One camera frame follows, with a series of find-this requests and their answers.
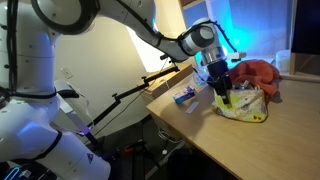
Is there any white cable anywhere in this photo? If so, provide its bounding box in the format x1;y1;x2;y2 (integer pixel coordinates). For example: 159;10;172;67
156;128;186;146

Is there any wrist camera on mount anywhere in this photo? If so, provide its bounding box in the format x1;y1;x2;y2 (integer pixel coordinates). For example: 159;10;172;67
223;50;248;63

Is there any yellow green floral bag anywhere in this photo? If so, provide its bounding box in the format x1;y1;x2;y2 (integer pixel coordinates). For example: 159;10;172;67
210;84;269;124

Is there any clear glass cup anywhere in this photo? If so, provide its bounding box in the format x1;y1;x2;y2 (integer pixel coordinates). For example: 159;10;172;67
194;68;208;88

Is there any white candle jar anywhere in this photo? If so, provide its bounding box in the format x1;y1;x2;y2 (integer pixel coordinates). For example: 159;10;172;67
274;49;292;74

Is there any wooden shelf unit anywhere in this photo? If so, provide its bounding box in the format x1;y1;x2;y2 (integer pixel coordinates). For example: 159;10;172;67
178;0;320;83

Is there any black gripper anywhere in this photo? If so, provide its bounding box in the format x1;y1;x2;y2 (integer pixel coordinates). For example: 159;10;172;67
206;60;233;106

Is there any white wall socket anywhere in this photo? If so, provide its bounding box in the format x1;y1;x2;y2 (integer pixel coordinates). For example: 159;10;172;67
60;67;74;80

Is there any dark blue backpack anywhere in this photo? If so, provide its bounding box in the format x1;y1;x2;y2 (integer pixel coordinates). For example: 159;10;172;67
166;146;234;180

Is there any tan cardboard box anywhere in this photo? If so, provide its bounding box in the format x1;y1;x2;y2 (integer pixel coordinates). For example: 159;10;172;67
141;63;194;100

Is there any blue tissue packet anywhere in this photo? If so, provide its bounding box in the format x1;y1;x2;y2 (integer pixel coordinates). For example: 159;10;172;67
172;85;197;105

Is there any black jointed stand arm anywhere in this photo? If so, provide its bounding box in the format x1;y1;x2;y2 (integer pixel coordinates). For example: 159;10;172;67
84;56;181;148

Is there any white paper strip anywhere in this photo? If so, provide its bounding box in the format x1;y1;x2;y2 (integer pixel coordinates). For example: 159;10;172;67
185;100;200;115

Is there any orange pink terry towel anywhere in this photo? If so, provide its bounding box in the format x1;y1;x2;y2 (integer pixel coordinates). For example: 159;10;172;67
228;59;280;98

